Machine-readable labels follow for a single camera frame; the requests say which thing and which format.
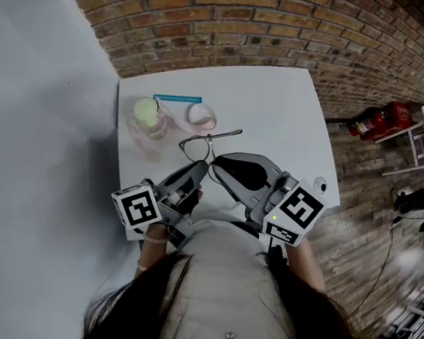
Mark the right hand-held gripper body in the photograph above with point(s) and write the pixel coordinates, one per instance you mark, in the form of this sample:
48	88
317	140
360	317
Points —
298	211

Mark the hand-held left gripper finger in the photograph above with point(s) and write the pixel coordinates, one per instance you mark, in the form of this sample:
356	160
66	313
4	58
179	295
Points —
192	174

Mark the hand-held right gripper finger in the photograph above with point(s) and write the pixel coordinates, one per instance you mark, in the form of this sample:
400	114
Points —
243	196
246	168

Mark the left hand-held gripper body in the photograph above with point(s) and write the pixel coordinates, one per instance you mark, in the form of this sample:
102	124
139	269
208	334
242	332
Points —
136	206

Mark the thin metal-framed eyeglasses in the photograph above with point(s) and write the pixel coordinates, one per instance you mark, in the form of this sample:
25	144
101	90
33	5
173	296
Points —
223	134

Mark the person's left forearm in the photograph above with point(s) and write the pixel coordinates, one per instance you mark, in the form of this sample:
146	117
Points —
150	256

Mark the person's right forearm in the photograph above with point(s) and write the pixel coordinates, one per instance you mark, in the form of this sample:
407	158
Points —
307	265

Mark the person's left hand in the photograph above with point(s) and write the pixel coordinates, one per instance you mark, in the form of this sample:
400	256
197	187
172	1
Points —
199	193

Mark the clear pink zip pouch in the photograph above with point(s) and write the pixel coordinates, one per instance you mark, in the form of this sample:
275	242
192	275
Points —
201	125

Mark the thin silver bangle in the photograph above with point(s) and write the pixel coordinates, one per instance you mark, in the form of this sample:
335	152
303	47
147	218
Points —
142	267

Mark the pale green round container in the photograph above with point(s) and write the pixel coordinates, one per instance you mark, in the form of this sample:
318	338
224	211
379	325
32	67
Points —
145	113

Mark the teal plastic strip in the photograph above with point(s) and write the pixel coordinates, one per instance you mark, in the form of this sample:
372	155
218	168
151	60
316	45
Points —
178	98

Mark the person's white shirt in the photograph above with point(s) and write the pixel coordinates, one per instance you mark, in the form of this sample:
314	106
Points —
223	279

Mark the black bulky equipment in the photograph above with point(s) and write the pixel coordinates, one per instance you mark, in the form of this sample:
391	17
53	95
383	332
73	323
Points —
419	202

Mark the white metal stand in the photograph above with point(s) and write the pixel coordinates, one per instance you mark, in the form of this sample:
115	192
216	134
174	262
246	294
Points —
413	148

